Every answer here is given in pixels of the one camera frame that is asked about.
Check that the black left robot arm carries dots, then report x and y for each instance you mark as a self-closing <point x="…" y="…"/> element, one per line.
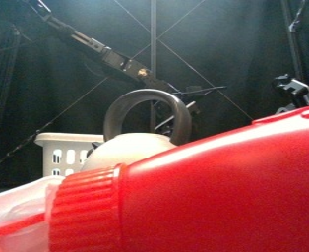
<point x="97" y="50"/>

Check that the white plastic laundry basket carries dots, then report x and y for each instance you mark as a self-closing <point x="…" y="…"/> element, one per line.
<point x="64" y="154"/>

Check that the red toy with clear nozzle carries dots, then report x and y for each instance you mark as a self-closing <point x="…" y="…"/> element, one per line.
<point x="212" y="190"/>

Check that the metal frame pole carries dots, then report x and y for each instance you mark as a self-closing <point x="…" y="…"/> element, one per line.
<point x="153" y="49"/>

